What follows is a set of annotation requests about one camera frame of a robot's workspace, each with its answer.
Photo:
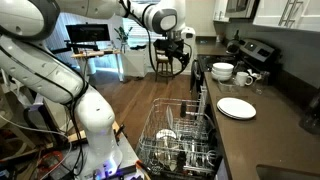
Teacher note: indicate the white low cabinet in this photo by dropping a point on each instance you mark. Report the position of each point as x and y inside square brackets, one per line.
[133, 63]

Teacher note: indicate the black steel stove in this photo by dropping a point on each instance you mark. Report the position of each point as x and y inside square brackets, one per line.
[256, 50]

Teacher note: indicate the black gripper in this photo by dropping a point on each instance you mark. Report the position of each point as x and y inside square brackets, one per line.
[174, 48]

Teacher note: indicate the green potted plant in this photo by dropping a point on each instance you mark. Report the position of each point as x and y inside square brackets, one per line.
[122, 35]

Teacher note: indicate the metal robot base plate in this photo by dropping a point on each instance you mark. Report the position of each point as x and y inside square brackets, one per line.
[128, 155]

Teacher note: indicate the steel kitchen sink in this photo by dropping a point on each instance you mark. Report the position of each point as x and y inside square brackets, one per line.
[283, 173]

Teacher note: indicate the sheer grey curtain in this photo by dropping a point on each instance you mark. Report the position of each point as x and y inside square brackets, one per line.
[56, 36]

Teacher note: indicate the orange black clamp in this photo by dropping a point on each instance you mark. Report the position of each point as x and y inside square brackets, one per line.
[141, 166]

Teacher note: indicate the small white cup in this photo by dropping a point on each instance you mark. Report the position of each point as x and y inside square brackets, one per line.
[165, 133]

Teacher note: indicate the small white ceramic piece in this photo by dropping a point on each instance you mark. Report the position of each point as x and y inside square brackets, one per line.
[254, 74]

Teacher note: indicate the black tumbler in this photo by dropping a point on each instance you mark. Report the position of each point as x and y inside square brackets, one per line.
[183, 109]

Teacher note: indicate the white ceramic bowl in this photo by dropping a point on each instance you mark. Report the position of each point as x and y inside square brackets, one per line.
[220, 78]
[220, 74]
[222, 66]

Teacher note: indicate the white window blinds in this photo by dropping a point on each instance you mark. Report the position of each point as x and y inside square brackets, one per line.
[138, 33]

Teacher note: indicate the steel microwave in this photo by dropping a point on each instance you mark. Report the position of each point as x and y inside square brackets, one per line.
[240, 8]

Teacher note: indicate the wooden chair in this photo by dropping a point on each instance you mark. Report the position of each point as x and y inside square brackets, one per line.
[162, 60]

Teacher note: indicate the black cup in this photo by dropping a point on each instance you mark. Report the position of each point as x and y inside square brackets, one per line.
[181, 160]

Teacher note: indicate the white upper cabinet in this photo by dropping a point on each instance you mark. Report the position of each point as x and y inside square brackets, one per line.
[266, 13]
[220, 10]

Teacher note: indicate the wooden desk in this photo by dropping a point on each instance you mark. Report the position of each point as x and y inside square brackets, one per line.
[96, 52]

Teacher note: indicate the clear glass bottle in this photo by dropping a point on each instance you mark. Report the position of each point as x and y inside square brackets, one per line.
[263, 80]

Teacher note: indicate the white mug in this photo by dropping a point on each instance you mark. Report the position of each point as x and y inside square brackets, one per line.
[241, 79]

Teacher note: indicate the black computer monitor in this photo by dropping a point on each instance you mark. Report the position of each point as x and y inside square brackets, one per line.
[87, 33]

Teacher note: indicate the clear glass dish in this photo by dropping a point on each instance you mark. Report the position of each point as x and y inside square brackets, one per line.
[228, 87]

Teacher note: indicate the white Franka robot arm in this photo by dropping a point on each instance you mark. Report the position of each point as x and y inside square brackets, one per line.
[96, 113]

